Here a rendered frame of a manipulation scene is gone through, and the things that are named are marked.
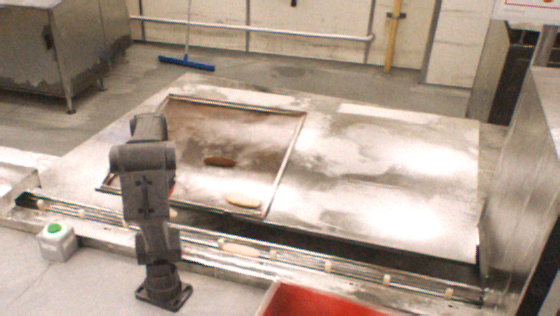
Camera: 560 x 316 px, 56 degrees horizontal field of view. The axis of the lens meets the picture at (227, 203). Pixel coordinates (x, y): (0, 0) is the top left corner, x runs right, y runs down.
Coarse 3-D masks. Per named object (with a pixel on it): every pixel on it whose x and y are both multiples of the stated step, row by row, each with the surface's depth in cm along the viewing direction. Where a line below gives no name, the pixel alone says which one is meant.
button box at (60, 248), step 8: (48, 224) 138; (64, 224) 138; (40, 232) 135; (64, 232) 135; (72, 232) 138; (40, 240) 135; (48, 240) 134; (56, 240) 133; (64, 240) 135; (72, 240) 138; (40, 248) 136; (48, 248) 135; (56, 248) 134; (64, 248) 135; (72, 248) 139; (48, 256) 137; (56, 256) 136; (64, 256) 136
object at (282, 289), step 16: (272, 288) 113; (288, 288) 115; (304, 288) 113; (320, 288) 113; (272, 304) 112; (288, 304) 118; (304, 304) 115; (320, 304) 113; (336, 304) 112; (352, 304) 110; (368, 304) 109
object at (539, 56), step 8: (544, 24) 152; (544, 32) 152; (552, 32) 151; (544, 40) 153; (552, 40) 153; (536, 48) 156; (544, 48) 155; (536, 56) 156; (544, 56) 156; (536, 64) 158; (544, 64) 157
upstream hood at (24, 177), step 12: (0, 168) 158; (12, 168) 158; (24, 168) 157; (36, 168) 157; (0, 180) 152; (12, 180) 152; (24, 180) 153; (36, 180) 159; (0, 192) 147; (12, 192) 149; (0, 204) 146; (12, 204) 150
